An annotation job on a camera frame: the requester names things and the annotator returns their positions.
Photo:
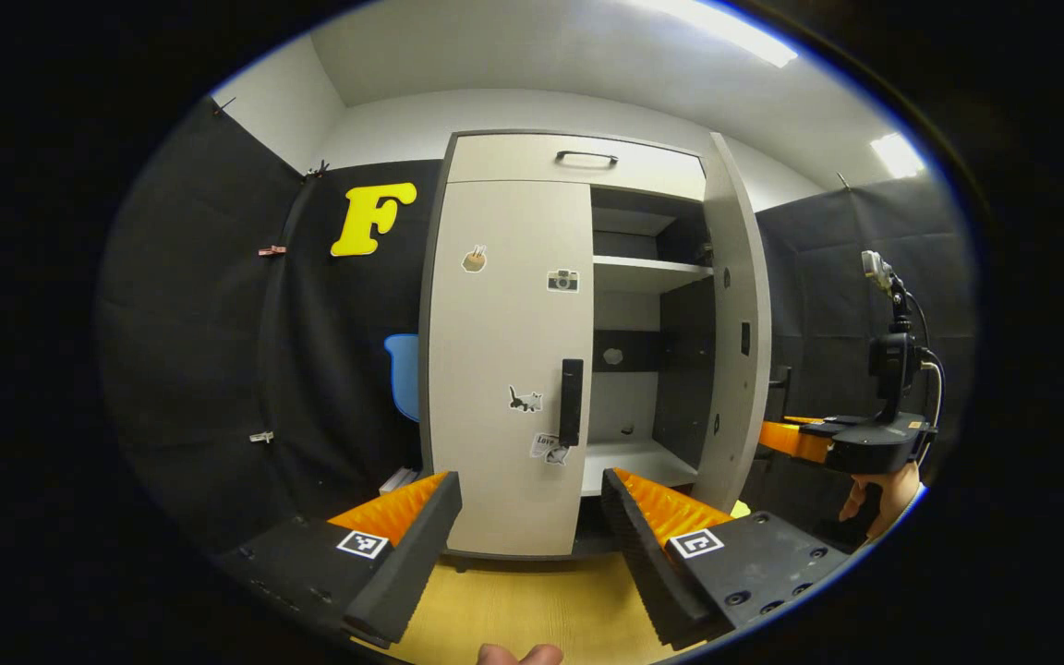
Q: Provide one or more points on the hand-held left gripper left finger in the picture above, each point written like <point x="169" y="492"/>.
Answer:
<point x="417" y="554"/>

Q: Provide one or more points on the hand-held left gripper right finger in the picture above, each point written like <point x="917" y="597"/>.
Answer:
<point x="647" y="563"/>

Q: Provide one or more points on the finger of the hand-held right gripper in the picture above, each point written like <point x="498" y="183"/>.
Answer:
<point x="791" y="441"/>
<point x="818" y="423"/>

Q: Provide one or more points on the grey double-door shoe cabinet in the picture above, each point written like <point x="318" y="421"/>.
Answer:
<point x="680" y="369"/>

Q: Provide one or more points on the beige cabinet door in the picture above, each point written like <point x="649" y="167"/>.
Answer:
<point x="495" y="332"/>
<point x="731" y="231"/>

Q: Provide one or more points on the short white cabinet shelf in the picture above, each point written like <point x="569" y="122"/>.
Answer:
<point x="629" y="222"/>

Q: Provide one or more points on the beige cabinet drawer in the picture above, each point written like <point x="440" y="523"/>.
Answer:
<point x="513" y="162"/>

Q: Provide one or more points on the pale yellow lumpy object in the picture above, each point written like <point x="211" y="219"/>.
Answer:
<point x="741" y="509"/>

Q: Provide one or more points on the blue chair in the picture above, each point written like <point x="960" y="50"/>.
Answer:
<point x="403" y="369"/>

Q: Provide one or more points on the small pale clip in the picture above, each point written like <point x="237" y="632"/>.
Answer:
<point x="261" y="436"/>

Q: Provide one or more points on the small ceiling light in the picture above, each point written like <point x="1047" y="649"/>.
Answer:
<point x="897" y="155"/>

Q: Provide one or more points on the small wooden clip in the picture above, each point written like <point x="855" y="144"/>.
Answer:
<point x="272" y="250"/>

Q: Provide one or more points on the long ceiling light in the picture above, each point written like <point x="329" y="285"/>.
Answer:
<point x="735" y="28"/>

